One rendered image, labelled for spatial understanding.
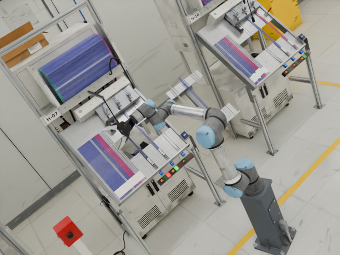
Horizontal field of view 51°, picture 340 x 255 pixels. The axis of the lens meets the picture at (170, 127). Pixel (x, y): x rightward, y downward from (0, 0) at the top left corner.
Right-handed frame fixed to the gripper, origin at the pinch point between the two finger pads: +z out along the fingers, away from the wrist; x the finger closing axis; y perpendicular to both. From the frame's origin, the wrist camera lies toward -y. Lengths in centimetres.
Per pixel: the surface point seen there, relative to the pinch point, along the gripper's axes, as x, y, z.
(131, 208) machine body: -66, 77, 18
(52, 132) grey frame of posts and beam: 22, 68, 23
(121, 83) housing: 17, 69, -42
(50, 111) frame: 34, 57, 13
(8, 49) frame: 82, 48, 7
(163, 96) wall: -44, 253, -112
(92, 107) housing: 18, 65, -11
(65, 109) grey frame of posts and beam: 29, 62, 4
